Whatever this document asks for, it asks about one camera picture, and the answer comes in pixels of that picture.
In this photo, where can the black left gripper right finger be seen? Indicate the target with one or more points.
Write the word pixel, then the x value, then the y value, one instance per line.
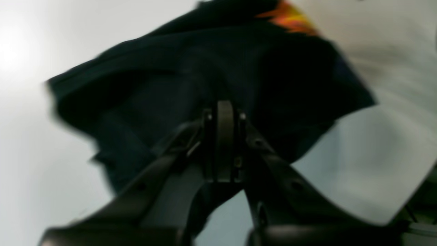
pixel 286 209

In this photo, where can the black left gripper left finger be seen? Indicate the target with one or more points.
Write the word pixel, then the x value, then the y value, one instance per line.
pixel 153 210

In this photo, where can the black T-shirt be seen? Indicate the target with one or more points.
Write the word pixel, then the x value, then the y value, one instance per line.
pixel 291 84

